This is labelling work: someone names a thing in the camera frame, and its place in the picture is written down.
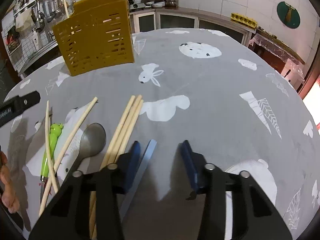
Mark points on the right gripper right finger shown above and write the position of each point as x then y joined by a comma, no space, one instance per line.
253,214

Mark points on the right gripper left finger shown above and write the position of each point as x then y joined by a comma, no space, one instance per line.
67,214

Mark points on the green handled knife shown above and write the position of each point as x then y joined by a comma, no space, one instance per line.
54,133

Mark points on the light blue utensil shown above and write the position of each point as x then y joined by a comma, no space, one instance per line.
142,165

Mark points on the left hand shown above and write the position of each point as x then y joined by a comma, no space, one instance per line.
9,197

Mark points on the grey metal spoon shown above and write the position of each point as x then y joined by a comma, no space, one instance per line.
92,143

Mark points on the faucet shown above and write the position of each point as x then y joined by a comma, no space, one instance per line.
42,26

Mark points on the grey patterned tablecloth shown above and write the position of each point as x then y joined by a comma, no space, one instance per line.
197,85

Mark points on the hanging utensil rack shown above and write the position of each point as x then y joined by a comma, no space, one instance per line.
25,15

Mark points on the yellow utensil holder basket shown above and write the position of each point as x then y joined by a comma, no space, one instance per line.
96,35

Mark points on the glass door cabinet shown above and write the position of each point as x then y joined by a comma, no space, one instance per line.
152,19

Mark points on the yellow egg tray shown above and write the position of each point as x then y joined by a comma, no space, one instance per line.
244,20

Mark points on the green round wall plate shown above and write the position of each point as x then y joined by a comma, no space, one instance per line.
288,15

